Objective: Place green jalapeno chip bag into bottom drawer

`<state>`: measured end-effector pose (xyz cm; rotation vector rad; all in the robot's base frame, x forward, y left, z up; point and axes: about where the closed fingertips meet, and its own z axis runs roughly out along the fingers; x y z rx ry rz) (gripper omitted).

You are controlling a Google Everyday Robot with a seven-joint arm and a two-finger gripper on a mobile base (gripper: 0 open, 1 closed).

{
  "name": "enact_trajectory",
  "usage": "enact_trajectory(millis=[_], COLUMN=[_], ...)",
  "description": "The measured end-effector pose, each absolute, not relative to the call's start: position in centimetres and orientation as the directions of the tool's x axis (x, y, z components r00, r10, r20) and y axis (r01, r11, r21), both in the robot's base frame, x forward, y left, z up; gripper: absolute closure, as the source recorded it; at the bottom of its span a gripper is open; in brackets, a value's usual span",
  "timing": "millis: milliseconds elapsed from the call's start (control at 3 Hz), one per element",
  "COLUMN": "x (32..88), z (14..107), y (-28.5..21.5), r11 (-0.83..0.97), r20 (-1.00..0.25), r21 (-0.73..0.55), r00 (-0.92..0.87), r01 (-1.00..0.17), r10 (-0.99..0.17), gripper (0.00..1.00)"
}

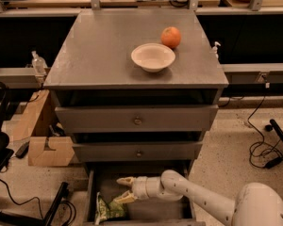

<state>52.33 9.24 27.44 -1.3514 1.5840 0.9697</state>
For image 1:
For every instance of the white bowl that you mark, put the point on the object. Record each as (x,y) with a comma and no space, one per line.
(153,57)

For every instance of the black stand base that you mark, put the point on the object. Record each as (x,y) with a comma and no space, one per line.
(273,125)

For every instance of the black power brick left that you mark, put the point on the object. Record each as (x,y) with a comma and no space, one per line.
(22,150)

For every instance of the grey drawer cabinet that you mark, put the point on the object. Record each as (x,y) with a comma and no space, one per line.
(94,68)

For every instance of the black power adapter right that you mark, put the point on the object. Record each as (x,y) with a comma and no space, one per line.
(273,163)

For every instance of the white pump bottle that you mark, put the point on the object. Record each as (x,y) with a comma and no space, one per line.
(215,48)

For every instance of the green jalapeno chip bag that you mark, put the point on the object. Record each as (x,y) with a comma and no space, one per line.
(105,211)

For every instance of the grey middle drawer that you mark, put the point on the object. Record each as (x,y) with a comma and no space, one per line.
(107,152)

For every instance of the clear plastic bottle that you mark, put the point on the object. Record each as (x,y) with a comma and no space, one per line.
(38,64)

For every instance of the wooden cutout board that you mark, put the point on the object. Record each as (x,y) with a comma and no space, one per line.
(50,151)

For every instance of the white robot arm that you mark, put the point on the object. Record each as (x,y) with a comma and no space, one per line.
(255,205)

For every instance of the black chair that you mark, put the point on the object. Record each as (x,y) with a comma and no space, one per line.
(5,153)

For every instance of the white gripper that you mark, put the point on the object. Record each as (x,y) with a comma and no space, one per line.
(139,187)

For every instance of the grey open bottom drawer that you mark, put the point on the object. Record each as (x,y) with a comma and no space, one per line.
(153,212)

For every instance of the orange fruit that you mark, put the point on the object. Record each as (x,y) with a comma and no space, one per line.
(170,37)

